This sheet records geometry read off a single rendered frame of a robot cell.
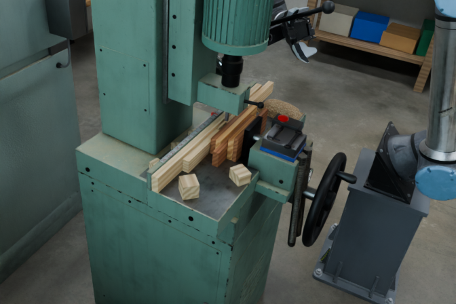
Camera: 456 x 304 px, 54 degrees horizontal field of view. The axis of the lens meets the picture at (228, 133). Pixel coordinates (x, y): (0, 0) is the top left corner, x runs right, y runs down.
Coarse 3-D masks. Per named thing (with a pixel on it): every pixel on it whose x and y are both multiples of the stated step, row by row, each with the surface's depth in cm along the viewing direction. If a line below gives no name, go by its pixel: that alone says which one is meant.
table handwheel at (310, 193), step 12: (336, 156) 122; (336, 168) 118; (324, 180) 116; (336, 180) 138; (312, 192) 128; (324, 192) 115; (336, 192) 139; (312, 204) 116; (324, 204) 125; (312, 216) 116; (324, 216) 138; (312, 228) 117; (312, 240) 127
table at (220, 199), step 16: (256, 112) 147; (208, 160) 124; (240, 160) 125; (176, 176) 117; (208, 176) 118; (224, 176) 119; (256, 176) 121; (160, 192) 112; (176, 192) 112; (208, 192) 113; (224, 192) 114; (240, 192) 114; (272, 192) 121; (288, 192) 120; (160, 208) 114; (176, 208) 110; (192, 208) 108; (208, 208) 108; (224, 208) 109; (192, 224) 110; (208, 224) 107; (224, 224) 110
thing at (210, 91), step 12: (204, 84) 126; (216, 84) 125; (240, 84) 127; (204, 96) 128; (216, 96) 126; (228, 96) 124; (240, 96) 122; (216, 108) 128; (228, 108) 126; (240, 108) 125
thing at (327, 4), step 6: (324, 6) 115; (330, 6) 114; (306, 12) 119; (312, 12) 118; (318, 12) 118; (324, 12) 116; (330, 12) 116; (282, 18) 123; (288, 18) 122; (294, 18) 122; (270, 24) 126
